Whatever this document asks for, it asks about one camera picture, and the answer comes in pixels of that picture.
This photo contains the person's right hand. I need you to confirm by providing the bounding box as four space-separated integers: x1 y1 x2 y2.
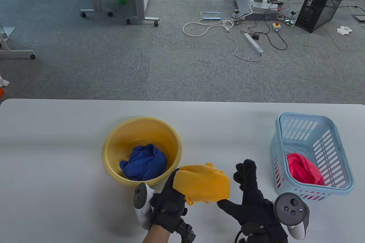
217 159 288 243

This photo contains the person's left hand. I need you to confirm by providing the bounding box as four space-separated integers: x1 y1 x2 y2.
150 168 188 233

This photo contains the yellow square towel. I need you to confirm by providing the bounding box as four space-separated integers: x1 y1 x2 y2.
173 163 231 206

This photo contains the blue square towel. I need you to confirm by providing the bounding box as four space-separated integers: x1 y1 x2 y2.
119 144 168 181

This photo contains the pink square towel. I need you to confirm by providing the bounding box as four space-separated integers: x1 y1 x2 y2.
286 153 326 186

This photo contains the person's left forearm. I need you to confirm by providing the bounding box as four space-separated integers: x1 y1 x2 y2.
142 223 171 243

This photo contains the black and white hand controller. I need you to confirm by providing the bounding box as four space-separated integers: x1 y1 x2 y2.
134 182 155 230
274 193 310 240

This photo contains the yellow plastic basin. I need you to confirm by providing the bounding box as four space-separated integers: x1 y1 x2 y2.
102 117 182 187

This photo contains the light blue plastic basket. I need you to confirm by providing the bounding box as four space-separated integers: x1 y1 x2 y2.
270 112 355 201

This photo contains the black computer tower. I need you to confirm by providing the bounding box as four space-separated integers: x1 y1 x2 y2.
295 0 354 33

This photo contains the whiteboard on rolling stand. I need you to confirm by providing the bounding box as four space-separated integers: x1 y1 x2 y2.
0 26 36 60

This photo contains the black cable with adapter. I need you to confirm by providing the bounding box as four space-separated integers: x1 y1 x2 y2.
240 21 288 50

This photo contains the white power strip with cable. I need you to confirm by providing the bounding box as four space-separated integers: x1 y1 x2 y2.
182 4 264 62

